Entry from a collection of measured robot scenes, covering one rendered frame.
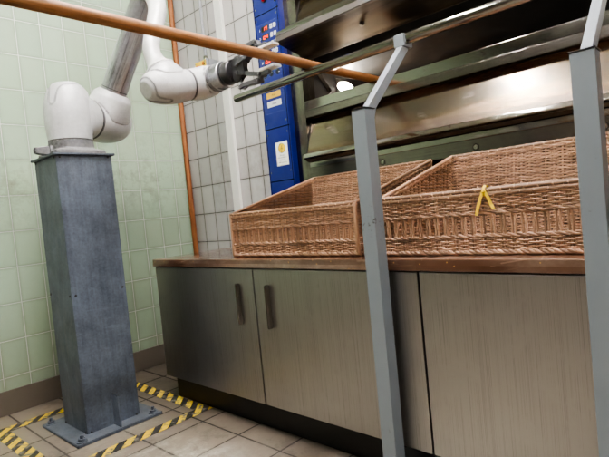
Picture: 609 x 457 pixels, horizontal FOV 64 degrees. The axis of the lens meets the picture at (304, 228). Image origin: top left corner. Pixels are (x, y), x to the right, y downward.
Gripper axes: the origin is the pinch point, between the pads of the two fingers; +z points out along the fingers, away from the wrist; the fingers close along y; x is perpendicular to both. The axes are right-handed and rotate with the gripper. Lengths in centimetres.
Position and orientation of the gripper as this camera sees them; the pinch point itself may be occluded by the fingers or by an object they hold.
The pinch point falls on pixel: (269, 56)
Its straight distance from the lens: 155.6
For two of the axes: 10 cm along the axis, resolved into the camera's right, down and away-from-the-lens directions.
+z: 7.4, -0.4, -6.7
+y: 0.9, 9.9, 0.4
